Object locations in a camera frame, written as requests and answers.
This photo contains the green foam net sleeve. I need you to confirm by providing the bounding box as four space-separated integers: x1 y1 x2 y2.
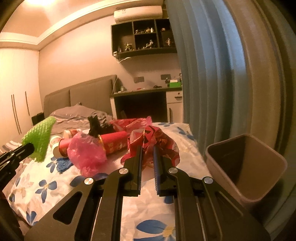
22 116 56 163

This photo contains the red white paper cup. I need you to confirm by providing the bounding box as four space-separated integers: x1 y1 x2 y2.
63 128 81 139
50 136 62 158

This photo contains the pink plastic bag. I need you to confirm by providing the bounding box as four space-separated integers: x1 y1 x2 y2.
67 132 107 177

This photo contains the red cylindrical gift tube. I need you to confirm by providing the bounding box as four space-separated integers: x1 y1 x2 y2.
59 131 128 157

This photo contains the red patterned plastic wrapper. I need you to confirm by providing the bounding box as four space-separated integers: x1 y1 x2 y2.
120 125 180 169

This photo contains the blue foam net sleeve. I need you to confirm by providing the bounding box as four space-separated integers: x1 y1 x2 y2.
57 158 73 174

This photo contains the red snack bag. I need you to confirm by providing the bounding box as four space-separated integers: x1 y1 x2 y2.
110 116 152 133

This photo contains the beige trash bin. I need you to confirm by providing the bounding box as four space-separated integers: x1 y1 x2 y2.
205 134 287 209

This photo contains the floral white blue bedsheet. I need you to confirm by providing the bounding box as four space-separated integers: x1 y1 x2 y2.
4 123 210 240

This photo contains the black bedside table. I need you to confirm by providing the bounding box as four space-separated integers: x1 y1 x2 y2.
31 113 45 126

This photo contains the white wardrobe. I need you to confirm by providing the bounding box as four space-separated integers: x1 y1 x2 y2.
1 49 43 144

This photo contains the grey upholstered headboard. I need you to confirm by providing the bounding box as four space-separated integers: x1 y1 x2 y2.
44 75 117 117

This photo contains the dark desk with white drawers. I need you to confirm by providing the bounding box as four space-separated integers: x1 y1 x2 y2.
110 87 184 123

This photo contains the green box on desk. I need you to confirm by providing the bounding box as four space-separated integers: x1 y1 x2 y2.
169 79 182 88

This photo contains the blue grey curtain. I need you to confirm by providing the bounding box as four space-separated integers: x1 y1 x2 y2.
166 1 295 240

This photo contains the white air conditioner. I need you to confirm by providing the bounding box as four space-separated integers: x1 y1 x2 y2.
113 6 163 23

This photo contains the dark wall shelf unit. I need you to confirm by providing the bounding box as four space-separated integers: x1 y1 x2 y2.
111 19 177 60

